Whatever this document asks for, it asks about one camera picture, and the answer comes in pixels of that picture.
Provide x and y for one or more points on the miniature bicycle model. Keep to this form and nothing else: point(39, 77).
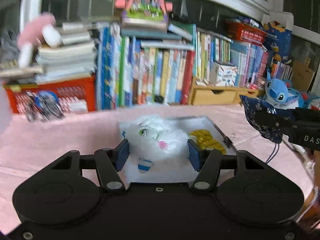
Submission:
point(44, 104)

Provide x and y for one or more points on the wooden drawer organizer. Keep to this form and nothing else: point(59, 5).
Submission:
point(208, 94)

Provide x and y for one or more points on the navy floral pouch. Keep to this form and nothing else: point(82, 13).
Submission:
point(267, 120)

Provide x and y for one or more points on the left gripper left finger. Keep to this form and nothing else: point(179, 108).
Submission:
point(109, 162)

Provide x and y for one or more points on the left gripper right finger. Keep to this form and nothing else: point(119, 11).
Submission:
point(207, 164)

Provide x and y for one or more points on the white patterned box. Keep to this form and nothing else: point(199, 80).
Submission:
point(223, 75)

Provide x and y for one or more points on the pink toy house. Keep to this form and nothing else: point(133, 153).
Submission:
point(144, 14)

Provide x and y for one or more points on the red plastic crate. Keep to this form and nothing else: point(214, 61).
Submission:
point(73, 96)

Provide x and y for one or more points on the pink plush rabbit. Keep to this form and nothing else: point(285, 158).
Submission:
point(35, 33)

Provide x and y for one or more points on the blue Stitch plush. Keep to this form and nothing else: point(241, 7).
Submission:
point(279, 95)

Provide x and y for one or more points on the row of upright books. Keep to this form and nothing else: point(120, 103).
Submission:
point(142, 66)

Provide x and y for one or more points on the Doraemon plush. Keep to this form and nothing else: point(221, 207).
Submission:
point(311, 101)

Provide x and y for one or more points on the pink striped tablecloth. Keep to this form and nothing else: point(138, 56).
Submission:
point(27, 147)

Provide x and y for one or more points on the red basket on books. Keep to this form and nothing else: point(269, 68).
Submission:
point(244, 32)

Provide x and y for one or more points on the stack of flat books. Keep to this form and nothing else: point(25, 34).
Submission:
point(74, 57)

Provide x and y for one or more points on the black binder clip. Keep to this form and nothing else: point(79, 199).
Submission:
point(228, 140)

